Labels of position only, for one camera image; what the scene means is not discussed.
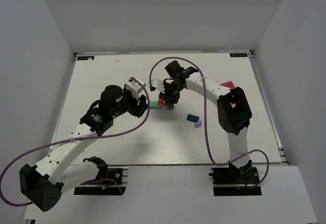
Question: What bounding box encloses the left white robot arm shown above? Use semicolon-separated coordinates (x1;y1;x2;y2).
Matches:
19;78;149;212

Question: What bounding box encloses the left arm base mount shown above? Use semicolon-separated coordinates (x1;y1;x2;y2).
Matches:
73;166;128;196

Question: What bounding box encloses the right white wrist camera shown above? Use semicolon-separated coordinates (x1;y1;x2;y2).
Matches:
149;78;165;93

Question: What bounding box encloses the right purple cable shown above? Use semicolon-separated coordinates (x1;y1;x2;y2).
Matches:
149;57;270;189

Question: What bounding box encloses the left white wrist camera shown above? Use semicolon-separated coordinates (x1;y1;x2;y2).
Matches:
125;77;146;99

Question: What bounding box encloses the orange cube block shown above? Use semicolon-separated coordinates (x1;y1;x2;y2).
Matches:
158;98;166;106

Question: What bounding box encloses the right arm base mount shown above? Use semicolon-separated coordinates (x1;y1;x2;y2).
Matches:
208;167;262;197

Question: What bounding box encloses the small purple block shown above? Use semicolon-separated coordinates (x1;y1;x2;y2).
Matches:
195;121;202;128

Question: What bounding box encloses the pink plastic box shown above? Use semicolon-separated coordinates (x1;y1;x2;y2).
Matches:
220;81;236;108

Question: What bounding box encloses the left blue table label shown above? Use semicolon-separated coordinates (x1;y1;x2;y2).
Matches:
77;56;95;61

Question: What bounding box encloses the blue table label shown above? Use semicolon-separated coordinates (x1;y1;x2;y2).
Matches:
77;56;95;61
230;53;248;58

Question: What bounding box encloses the purple cable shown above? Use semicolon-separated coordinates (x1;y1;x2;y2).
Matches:
149;57;270;189
0;77;151;207

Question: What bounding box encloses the right blue table label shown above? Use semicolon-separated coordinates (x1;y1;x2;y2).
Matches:
230;53;248;58

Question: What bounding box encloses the blue rectangular block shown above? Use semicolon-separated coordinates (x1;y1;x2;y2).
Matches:
186;114;199;122

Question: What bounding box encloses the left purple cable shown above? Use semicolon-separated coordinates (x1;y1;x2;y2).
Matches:
0;77;151;207

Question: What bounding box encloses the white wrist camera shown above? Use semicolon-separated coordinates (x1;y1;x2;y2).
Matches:
125;77;146;99
149;78;165;93

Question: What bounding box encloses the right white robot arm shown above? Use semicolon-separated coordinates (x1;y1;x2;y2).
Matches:
150;61;252;179

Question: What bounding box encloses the green rectangular block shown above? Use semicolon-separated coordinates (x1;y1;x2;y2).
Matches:
150;101;160;109

